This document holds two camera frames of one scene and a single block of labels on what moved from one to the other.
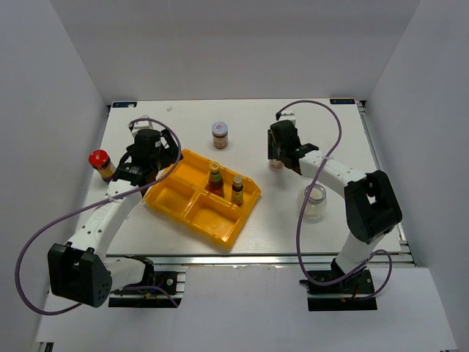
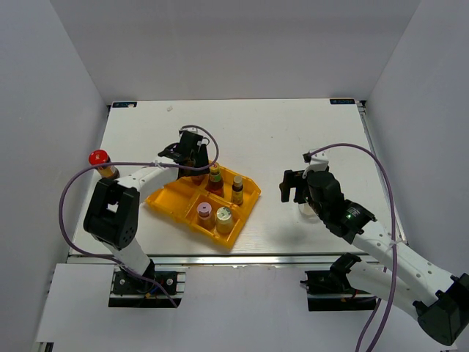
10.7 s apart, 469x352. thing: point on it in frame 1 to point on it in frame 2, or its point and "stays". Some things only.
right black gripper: [272, 151] to [291, 180]
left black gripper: [169, 154] to [202, 156]
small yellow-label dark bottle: [237, 193] stays
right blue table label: [342, 101] stays
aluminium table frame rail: [263, 260] stays
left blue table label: [130, 104] stays
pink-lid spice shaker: [276, 165] to [205, 220]
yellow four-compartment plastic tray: [184, 194] stays
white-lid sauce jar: [220, 134] to [197, 179]
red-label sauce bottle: [215, 185] stays
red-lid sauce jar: [100, 160] stays
